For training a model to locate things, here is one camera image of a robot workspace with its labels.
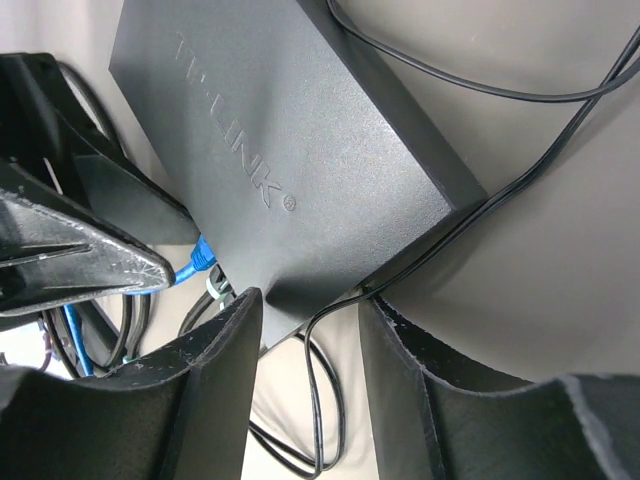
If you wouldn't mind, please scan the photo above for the blue ethernet cable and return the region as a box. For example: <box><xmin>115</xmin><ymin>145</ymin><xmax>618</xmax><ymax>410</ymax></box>
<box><xmin>62</xmin><ymin>234</ymin><xmax>219</xmax><ymax>379</ymax></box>

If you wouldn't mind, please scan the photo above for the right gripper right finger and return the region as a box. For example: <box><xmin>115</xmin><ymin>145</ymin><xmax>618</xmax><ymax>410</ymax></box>
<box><xmin>359</xmin><ymin>297</ymin><xmax>639</xmax><ymax>479</ymax></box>

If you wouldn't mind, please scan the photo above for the thin black power cord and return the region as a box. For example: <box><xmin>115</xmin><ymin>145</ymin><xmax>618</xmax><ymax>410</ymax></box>
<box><xmin>247</xmin><ymin>0</ymin><xmax>640</xmax><ymax>476</ymax></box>

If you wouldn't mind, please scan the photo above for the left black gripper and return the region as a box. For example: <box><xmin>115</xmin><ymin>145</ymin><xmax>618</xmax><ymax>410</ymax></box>
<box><xmin>1</xmin><ymin>52</ymin><xmax>200</xmax><ymax>316</ymax></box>

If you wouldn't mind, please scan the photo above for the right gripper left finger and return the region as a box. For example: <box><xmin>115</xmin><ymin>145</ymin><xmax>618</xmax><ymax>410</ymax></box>
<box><xmin>1</xmin><ymin>288</ymin><xmax>263</xmax><ymax>479</ymax></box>

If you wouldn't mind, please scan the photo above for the black network switch box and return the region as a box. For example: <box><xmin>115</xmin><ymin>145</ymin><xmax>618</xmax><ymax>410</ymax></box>
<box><xmin>109</xmin><ymin>1</ymin><xmax>487</xmax><ymax>348</ymax></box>

